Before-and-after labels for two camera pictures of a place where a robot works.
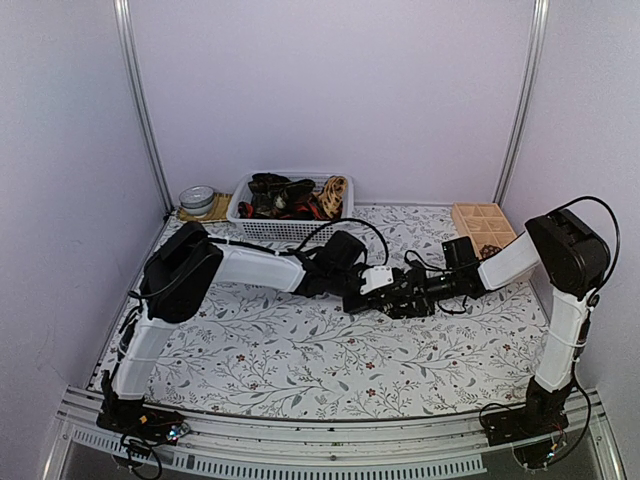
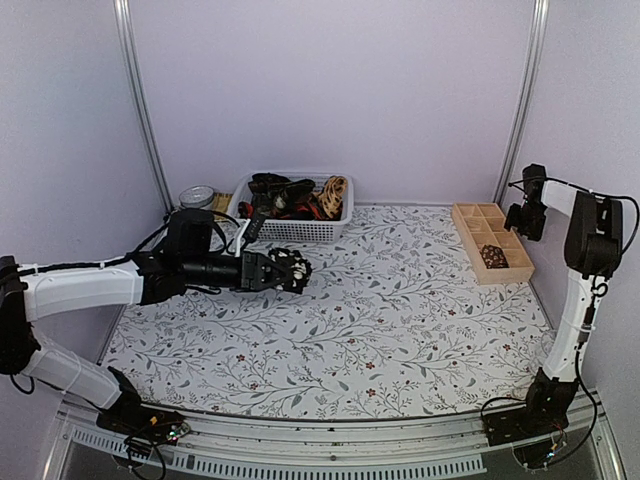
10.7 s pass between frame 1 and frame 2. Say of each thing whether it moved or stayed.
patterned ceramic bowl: stayed
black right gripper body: moved
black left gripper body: moved
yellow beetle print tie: stayed
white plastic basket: moved
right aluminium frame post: stayed
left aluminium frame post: stayed
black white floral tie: moved
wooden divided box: stayed
